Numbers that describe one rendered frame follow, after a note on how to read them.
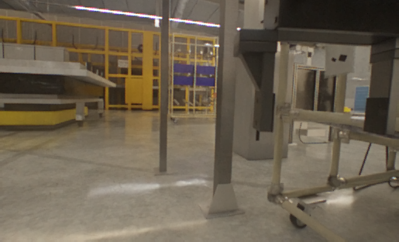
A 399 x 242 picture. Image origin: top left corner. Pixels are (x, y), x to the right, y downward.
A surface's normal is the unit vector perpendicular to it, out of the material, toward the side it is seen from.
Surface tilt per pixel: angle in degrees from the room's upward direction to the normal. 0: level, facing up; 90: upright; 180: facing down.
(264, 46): 90
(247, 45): 90
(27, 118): 90
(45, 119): 90
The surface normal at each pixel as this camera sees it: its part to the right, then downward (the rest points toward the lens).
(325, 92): 0.27, 0.09
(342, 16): 0.01, 0.09
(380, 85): -1.00, -0.03
